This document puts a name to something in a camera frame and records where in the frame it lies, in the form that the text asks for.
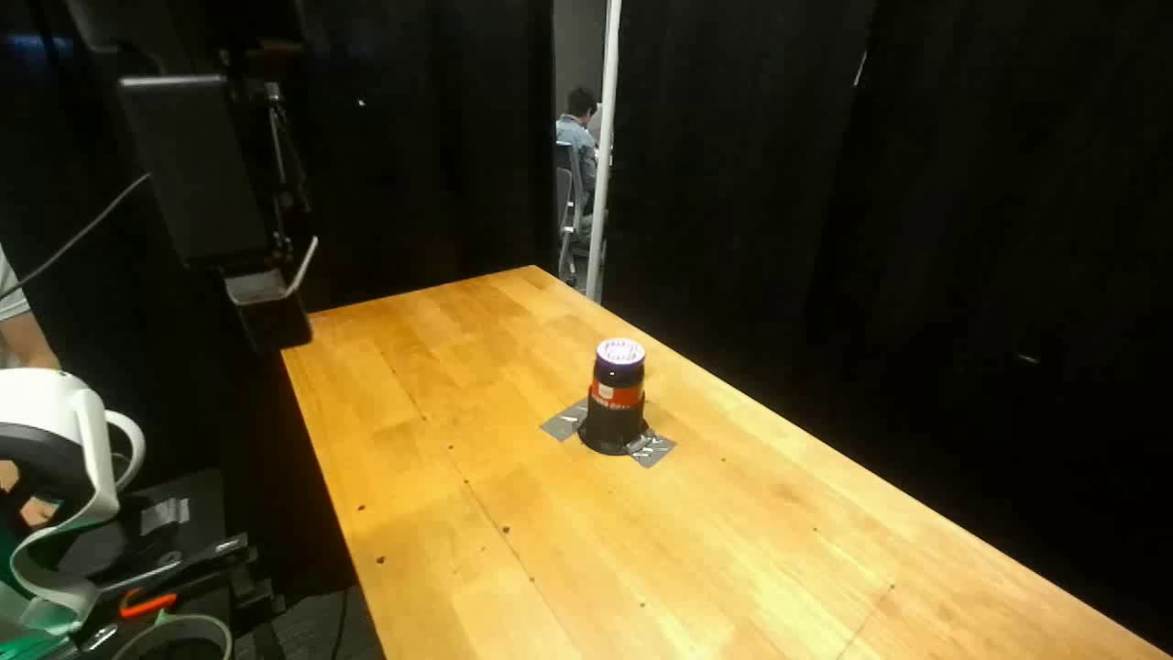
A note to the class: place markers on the white vertical pole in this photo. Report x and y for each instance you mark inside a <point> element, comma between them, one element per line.
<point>603,150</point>

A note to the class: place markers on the person in blue shirt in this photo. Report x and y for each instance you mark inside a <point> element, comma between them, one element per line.
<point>576,131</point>

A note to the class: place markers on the person forearm grey sleeve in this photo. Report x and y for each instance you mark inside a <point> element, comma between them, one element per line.
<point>18,331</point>

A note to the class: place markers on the black curtain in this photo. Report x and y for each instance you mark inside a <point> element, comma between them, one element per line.
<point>425,135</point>
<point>917,221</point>

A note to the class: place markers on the dark bottle with purple lid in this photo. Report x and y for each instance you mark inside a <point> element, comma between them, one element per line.
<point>613,423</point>

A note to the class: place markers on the grey tape strip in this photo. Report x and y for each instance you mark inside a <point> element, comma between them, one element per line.
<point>167,514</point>

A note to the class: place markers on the black tripod stand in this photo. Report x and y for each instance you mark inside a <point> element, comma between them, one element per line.
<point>284,169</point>

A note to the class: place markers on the grey duct tape piece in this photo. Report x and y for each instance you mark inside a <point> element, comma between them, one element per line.
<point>648,449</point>
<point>563,423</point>

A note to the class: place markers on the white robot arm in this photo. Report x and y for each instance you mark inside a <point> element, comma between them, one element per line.
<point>57,426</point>

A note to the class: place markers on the black box with white rim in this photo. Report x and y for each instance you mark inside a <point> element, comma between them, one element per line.
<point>272,306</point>

